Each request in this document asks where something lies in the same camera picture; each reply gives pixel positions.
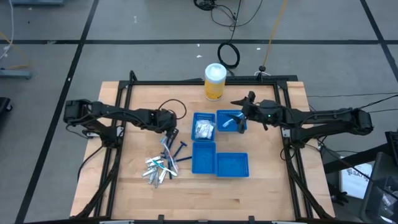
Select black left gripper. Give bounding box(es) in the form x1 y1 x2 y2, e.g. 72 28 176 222
154 109 180 145

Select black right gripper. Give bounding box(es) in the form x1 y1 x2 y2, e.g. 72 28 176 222
230 91 281 134

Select blue toothbrush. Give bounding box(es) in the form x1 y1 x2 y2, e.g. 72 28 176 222
159 136 172 156

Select red toothbrush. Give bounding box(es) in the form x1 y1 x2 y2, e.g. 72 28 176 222
162 143 180 174

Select teal toothbrush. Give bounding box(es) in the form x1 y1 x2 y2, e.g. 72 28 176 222
152 159 178 177

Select wide blue plastic basket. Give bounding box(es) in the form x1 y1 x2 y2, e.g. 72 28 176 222
215 152 250 179
215 109 248 133

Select yellow wipes canister white lid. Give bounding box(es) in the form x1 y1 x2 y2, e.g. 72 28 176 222
204 63 227 102

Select black slanted metal bar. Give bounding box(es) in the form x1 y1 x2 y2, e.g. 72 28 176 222
323 142 389 174

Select black clamp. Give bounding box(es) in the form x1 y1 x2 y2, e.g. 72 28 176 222
328 182 349 206

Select white printed box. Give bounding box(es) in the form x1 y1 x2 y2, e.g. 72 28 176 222
340 162 373 200

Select black equipment cart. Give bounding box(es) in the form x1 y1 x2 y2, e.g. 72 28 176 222
360 130 398 224

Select grey metal base bar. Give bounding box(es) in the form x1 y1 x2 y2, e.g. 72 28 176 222
0 68 32 80

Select black equipment piece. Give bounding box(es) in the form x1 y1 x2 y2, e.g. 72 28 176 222
0 97 13 122

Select grey-blue metal base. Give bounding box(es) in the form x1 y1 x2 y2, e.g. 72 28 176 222
11 0 65 6

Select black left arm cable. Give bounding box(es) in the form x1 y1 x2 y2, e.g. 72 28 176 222
157 98 188 121

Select black aluminium table frame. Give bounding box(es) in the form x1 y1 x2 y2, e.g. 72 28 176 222
73 70 334 220

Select black coiled hanging cable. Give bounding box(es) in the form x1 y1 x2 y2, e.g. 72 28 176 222
216 0 243 70

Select yellow hanging cable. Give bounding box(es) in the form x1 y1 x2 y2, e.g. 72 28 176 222
262 0 289 68

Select black floor cables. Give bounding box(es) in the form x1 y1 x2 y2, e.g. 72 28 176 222
306 92 398 114

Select black cable bundle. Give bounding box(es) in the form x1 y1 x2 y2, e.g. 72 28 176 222
193 0 264 32

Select orange floor cable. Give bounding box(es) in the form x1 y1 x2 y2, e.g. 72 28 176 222
0 30 32 71

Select white floor cable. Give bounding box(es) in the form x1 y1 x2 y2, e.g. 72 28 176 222
0 0 16 60

